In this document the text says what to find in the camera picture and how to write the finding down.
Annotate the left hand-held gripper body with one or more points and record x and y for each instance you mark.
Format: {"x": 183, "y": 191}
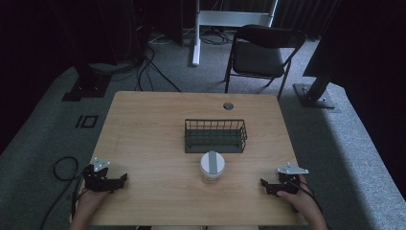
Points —
{"x": 95, "y": 180}

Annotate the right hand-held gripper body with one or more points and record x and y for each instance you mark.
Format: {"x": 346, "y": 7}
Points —
{"x": 289, "y": 180}

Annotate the person's left hand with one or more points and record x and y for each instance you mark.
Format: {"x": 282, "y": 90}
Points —
{"x": 92, "y": 199}

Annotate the person's right hand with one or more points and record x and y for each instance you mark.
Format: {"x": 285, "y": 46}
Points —
{"x": 298, "y": 201}

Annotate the clear jar with white lid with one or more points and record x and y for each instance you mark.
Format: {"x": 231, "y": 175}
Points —
{"x": 212, "y": 167}

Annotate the black angled stand with base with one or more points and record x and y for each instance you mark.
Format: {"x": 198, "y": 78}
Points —
{"x": 316, "y": 92}

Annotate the black folding chair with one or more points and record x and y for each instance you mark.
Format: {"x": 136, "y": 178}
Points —
{"x": 260, "y": 57}

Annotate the black stand with base plate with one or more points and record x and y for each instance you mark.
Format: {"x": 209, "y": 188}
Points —
{"x": 87, "y": 84}

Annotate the white desk frame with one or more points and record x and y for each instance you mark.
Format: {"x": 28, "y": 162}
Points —
{"x": 220, "y": 19}

